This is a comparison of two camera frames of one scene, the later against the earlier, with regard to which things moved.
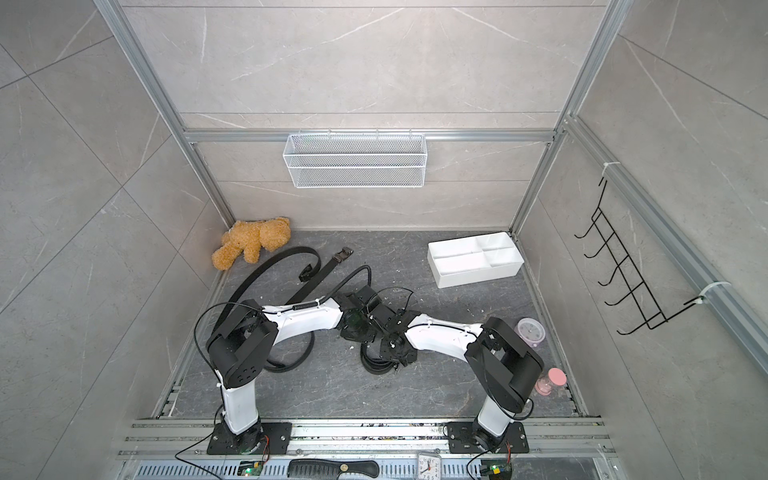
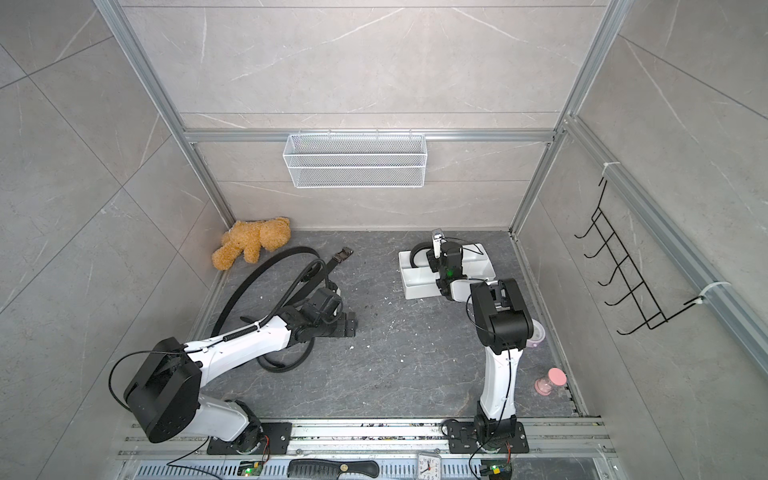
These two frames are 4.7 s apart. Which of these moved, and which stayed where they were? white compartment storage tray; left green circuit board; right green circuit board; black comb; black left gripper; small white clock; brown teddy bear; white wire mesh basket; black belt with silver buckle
Moved: black belt with silver buckle; white compartment storage tray; black left gripper
Stayed: brown teddy bear; white wire mesh basket; small white clock; right green circuit board; black comb; left green circuit board
